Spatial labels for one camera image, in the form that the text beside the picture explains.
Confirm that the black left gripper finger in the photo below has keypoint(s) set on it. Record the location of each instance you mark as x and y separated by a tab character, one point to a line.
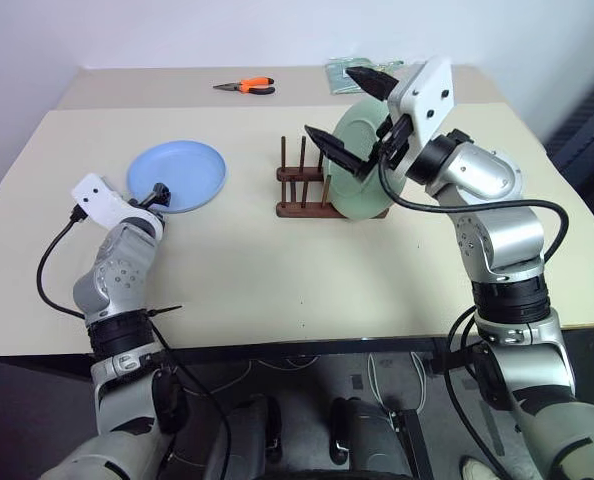
161	193

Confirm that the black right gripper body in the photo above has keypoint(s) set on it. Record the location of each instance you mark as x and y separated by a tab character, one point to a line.
396	142

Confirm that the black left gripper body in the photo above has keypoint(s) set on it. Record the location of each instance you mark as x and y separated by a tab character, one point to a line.
135	202

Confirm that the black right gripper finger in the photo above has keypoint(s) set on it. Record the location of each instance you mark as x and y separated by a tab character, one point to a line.
373	82
336	151

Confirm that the blue plate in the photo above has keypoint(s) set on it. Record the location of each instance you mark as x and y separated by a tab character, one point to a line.
177	170

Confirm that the green plate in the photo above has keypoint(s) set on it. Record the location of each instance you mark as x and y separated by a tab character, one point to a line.
357	195

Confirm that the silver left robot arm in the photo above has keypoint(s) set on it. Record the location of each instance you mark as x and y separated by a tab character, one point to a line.
122	270

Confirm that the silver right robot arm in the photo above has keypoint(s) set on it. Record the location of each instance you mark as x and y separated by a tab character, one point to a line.
497	235

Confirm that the wooden dish rack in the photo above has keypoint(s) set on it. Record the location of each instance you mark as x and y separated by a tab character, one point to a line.
302	210

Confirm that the black zip tie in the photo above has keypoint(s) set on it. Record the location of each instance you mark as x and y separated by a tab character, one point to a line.
164	310

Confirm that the dark rounded robot foot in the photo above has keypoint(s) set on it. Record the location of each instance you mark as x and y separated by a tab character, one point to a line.
247	430
372	430

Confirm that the black metal table leg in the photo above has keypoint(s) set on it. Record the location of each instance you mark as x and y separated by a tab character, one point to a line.
414	445

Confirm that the white shoe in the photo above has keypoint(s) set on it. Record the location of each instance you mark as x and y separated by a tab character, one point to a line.
477	470

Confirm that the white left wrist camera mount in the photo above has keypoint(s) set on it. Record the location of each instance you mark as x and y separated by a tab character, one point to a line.
102	200

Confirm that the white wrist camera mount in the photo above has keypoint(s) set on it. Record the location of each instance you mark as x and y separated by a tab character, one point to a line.
427	95
102	200

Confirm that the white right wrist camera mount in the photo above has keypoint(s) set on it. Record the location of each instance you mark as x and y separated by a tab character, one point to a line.
427	95

